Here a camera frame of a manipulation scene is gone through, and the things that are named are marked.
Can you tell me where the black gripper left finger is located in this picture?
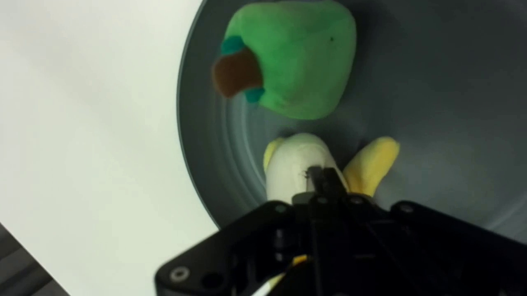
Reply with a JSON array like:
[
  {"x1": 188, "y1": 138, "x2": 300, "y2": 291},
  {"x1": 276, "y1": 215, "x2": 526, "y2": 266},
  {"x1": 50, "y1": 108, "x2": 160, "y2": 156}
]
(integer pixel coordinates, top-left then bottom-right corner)
[{"x1": 309, "y1": 166, "x2": 325, "y2": 204}]

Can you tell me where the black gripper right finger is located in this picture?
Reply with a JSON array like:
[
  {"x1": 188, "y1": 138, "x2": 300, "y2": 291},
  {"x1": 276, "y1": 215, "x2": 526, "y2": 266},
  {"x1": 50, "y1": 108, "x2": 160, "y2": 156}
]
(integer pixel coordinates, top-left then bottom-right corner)
[{"x1": 323, "y1": 168, "x2": 348, "y2": 202}]

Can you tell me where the banana plush toy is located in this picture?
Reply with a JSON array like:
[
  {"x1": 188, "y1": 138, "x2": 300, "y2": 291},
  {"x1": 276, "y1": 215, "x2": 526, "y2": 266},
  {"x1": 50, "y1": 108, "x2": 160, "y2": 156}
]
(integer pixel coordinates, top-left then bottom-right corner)
[{"x1": 262, "y1": 133, "x2": 401, "y2": 204}]

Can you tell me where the green pear plush toy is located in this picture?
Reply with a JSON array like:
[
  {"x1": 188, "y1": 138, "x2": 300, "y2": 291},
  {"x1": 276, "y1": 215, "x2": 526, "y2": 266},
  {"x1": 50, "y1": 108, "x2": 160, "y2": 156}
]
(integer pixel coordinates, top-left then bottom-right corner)
[{"x1": 211, "y1": 0, "x2": 358, "y2": 120}]

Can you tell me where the dark grey round plate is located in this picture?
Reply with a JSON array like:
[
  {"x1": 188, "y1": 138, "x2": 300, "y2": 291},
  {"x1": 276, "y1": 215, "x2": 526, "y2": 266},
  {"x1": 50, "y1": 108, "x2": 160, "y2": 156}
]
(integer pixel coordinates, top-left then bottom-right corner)
[{"x1": 178, "y1": 0, "x2": 527, "y2": 242}]

